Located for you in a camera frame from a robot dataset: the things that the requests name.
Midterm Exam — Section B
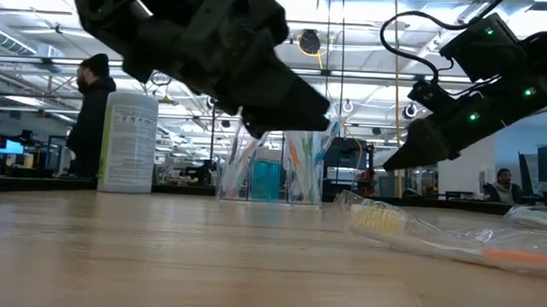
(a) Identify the black display panel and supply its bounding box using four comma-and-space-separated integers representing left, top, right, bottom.
322, 135, 371, 172

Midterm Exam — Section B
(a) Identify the blue lit monitor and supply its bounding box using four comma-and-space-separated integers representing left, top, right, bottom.
0, 140, 26, 156

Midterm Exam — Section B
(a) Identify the standing person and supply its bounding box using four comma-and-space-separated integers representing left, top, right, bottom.
64, 51, 120, 180

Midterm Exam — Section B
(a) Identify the long ceiling light bar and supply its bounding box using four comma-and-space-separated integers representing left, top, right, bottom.
0, 55, 473, 85

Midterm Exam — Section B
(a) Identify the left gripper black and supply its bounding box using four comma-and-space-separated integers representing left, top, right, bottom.
119, 0, 336, 144

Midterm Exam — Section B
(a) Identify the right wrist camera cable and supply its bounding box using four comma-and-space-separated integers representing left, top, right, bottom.
377, 8, 453, 84

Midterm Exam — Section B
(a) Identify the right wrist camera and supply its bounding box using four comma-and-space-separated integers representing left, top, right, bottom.
410, 79, 455, 112

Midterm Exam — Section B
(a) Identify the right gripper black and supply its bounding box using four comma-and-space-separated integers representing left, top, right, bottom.
382, 69, 547, 180

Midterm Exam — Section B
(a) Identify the hanging black cable loop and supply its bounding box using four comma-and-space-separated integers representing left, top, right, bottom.
149, 69, 174, 88

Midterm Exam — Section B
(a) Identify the seated person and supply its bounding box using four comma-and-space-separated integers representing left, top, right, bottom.
481, 166, 528, 205

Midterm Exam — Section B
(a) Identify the white wipes canister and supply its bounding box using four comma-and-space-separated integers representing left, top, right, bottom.
96, 92, 161, 195

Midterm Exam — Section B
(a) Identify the clear acrylic organizer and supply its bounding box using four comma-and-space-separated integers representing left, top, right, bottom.
215, 153, 326, 206

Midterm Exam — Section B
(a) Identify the black ceiling cord reel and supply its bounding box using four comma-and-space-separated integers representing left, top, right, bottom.
402, 102, 420, 121
298, 28, 323, 56

